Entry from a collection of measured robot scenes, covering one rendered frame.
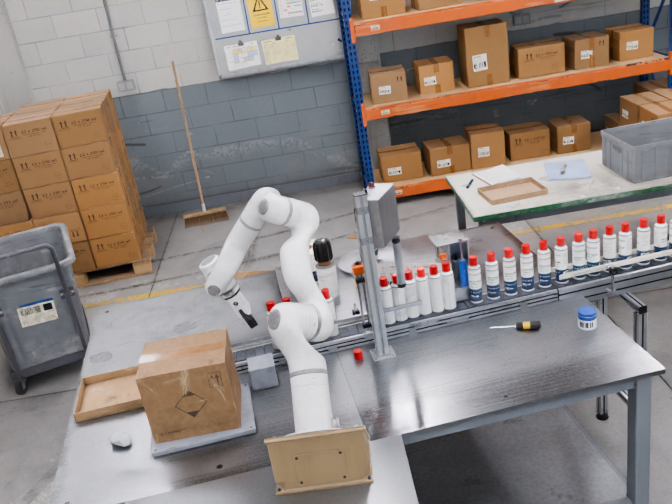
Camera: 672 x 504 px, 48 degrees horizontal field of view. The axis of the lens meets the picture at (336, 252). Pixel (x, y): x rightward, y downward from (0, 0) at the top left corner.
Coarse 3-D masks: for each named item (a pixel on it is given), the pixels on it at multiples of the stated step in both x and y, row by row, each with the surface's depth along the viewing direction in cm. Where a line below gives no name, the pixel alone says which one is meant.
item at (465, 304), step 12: (540, 288) 311; (552, 288) 309; (468, 300) 311; (492, 300) 308; (504, 300) 308; (432, 312) 306; (444, 312) 305; (360, 324) 306; (396, 324) 302; (336, 336) 300; (348, 336) 299; (252, 348) 302; (264, 348) 300; (240, 360) 295
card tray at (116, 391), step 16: (128, 368) 305; (80, 384) 298; (96, 384) 304; (112, 384) 302; (128, 384) 300; (80, 400) 293; (96, 400) 293; (112, 400) 291; (128, 400) 289; (80, 416) 281; (96, 416) 282
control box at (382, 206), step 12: (372, 192) 272; (384, 192) 270; (372, 204) 266; (384, 204) 270; (396, 204) 281; (372, 216) 268; (384, 216) 270; (396, 216) 281; (372, 228) 270; (384, 228) 271; (396, 228) 282; (384, 240) 271
